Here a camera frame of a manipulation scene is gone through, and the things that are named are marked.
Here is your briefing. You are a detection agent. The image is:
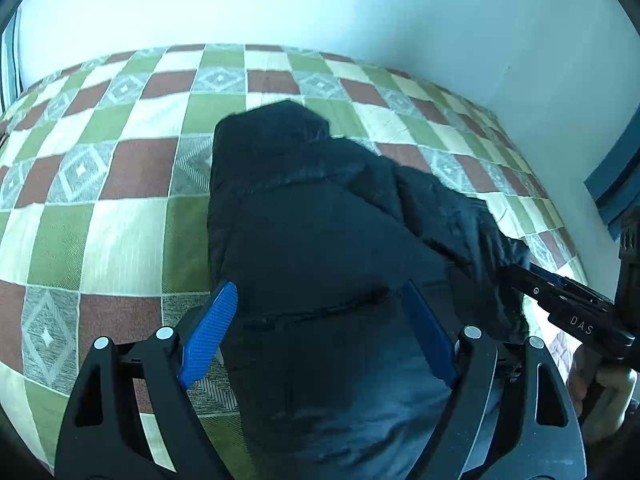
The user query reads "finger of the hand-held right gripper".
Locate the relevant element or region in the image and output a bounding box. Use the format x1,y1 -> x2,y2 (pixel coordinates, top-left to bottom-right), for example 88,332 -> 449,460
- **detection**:
529,262 -> 616,307
502,266 -> 572,317

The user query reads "black jacket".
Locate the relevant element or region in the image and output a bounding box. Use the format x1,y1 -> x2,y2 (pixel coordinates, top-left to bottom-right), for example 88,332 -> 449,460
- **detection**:
207,100 -> 534,480

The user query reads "dark blue board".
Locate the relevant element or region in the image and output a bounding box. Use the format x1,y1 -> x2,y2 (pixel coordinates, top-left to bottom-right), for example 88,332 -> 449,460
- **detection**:
583,134 -> 640,242

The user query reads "checkered bedspread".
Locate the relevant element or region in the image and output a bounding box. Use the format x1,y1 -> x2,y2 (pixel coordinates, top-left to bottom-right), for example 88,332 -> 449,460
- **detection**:
0,44 -> 584,480

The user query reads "striped light curtain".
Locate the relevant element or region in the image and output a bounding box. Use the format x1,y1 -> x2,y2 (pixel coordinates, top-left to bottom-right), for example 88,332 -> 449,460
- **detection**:
0,10 -> 24,117

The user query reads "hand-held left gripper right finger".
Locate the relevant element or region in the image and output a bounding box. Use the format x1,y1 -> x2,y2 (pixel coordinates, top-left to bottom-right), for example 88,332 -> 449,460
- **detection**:
402,280 -> 587,480

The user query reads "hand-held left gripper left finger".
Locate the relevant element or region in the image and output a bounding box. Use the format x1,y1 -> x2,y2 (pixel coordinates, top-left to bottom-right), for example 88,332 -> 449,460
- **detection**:
55,281 -> 239,480

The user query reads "person's right hand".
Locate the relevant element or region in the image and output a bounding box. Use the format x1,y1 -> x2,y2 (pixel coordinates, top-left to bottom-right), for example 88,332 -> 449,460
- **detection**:
567,345 -> 637,445

